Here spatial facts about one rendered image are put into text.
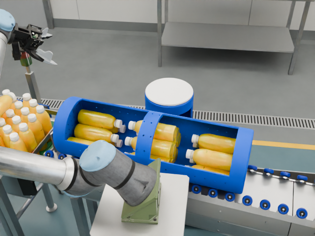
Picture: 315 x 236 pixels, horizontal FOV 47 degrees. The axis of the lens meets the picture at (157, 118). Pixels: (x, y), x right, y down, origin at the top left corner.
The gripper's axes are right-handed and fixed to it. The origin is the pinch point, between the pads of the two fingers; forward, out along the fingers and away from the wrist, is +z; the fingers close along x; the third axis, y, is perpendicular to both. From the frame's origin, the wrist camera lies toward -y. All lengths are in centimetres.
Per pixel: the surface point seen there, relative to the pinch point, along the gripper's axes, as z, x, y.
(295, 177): 199, -49, -12
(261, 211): 76, -79, 21
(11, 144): 1, -20, -48
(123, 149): 47, -30, -23
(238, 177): 57, -66, 27
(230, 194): 67, -68, 15
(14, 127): 5, -8, -52
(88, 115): 27.7, -14.7, -21.5
